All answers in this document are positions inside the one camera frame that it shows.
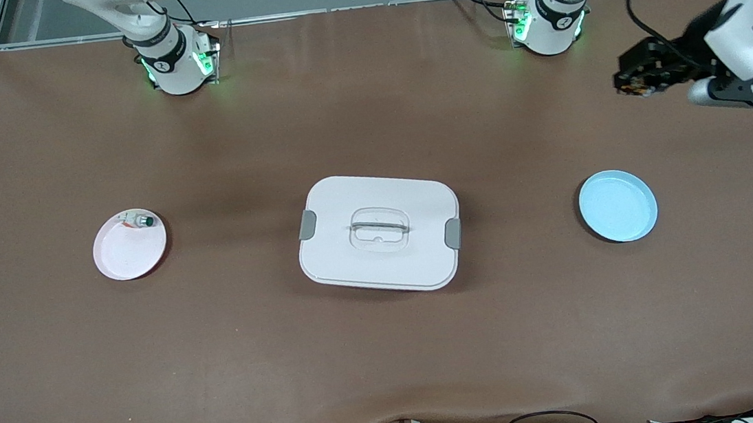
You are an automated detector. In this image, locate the orange and black switch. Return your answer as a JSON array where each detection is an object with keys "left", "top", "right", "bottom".
[{"left": 618, "top": 77, "right": 648, "bottom": 99}]

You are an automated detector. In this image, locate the light blue round plate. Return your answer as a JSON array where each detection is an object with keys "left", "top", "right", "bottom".
[{"left": 576, "top": 166, "right": 662, "bottom": 247}]

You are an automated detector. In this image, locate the pink round plate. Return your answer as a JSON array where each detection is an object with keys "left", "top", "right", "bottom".
[{"left": 89, "top": 206, "right": 172, "bottom": 284}]

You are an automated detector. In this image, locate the white lidded storage box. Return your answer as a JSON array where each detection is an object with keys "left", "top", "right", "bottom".
[{"left": 292, "top": 164, "right": 468, "bottom": 304}]

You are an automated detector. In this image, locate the grey box latch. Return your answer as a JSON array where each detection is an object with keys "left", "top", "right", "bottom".
[{"left": 296, "top": 209, "right": 319, "bottom": 241}]

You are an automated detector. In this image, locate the brown table mat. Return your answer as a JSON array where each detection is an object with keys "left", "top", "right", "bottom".
[{"left": 0, "top": 0, "right": 753, "bottom": 423}]

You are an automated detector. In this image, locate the green capped white switch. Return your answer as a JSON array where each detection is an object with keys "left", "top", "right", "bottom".
[{"left": 118, "top": 209, "right": 156, "bottom": 232}]

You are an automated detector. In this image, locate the clear lid handle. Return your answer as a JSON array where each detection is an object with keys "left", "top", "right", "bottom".
[{"left": 347, "top": 204, "right": 413, "bottom": 254}]

